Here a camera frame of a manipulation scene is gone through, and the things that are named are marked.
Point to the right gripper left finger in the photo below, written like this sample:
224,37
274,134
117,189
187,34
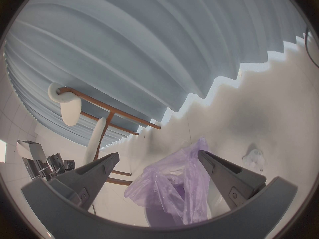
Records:
87,180

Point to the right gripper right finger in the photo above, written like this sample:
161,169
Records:
234,183

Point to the white plastic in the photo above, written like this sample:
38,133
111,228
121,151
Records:
254,159

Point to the purple plastic bag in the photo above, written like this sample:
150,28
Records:
174,178

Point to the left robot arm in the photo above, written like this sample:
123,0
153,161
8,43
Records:
32,150

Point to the white trash bin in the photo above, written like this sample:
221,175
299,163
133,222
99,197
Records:
219,203

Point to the white cushioned wooden chair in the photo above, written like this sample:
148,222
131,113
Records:
72,108

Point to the pale blue curtain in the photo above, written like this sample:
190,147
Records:
124,46

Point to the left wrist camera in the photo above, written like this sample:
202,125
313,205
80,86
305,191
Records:
69,164

